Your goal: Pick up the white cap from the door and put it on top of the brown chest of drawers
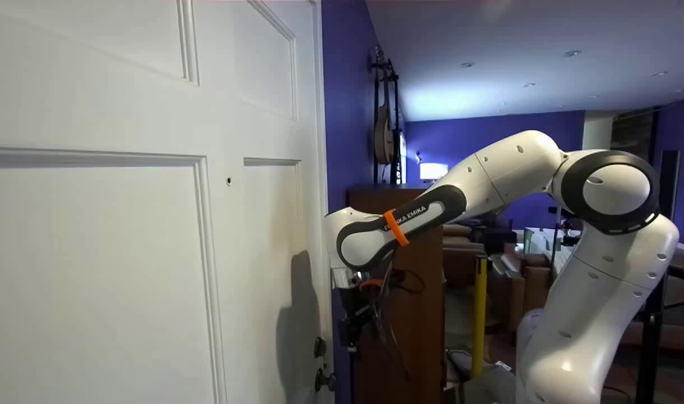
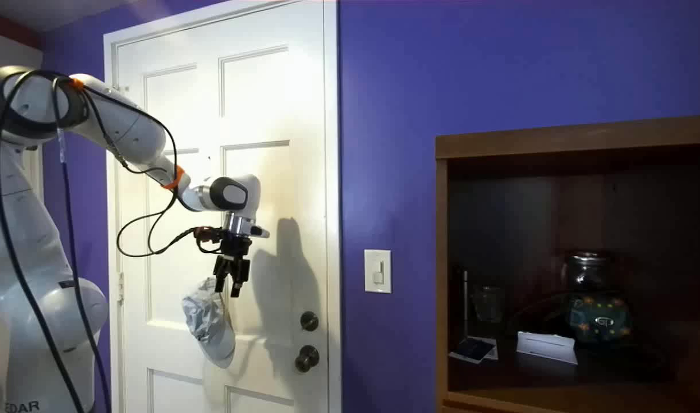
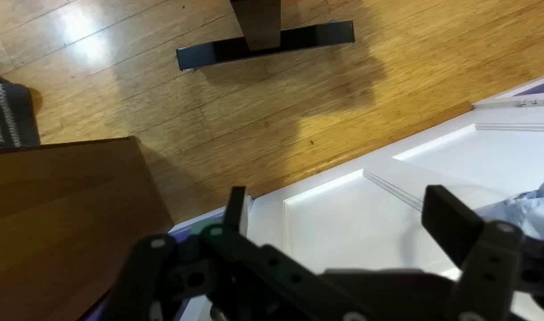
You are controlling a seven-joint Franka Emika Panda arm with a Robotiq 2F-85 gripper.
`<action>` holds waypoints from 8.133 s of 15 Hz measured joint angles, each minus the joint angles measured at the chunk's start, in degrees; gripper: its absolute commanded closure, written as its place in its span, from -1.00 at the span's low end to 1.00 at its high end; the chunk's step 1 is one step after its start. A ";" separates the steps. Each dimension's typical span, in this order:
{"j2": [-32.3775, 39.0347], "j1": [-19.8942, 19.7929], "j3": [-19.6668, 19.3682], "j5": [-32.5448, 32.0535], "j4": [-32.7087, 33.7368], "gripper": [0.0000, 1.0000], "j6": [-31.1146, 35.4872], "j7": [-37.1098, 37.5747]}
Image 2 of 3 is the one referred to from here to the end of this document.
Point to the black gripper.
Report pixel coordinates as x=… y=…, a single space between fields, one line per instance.
x=233 y=253

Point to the white baseball cap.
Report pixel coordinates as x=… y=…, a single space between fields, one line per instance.
x=208 y=319

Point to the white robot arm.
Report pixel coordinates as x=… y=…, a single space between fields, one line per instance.
x=54 y=314

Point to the dark round door knob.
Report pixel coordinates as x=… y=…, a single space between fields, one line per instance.
x=308 y=355

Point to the white panel door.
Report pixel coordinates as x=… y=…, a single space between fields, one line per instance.
x=246 y=87

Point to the brown wooden chest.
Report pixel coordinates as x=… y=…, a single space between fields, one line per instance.
x=513 y=207

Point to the dark deadbolt lock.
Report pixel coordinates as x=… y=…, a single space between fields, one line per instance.
x=308 y=321

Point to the small dark tablet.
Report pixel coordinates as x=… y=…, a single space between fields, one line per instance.
x=474 y=352

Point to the clear drinking glass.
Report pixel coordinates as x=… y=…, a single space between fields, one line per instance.
x=490 y=307

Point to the white paper stack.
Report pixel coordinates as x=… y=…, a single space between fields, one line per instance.
x=550 y=346

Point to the dark painted ceramic jar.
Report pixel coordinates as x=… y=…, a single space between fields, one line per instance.
x=598 y=312

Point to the white wall light switch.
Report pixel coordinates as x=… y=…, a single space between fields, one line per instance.
x=377 y=272

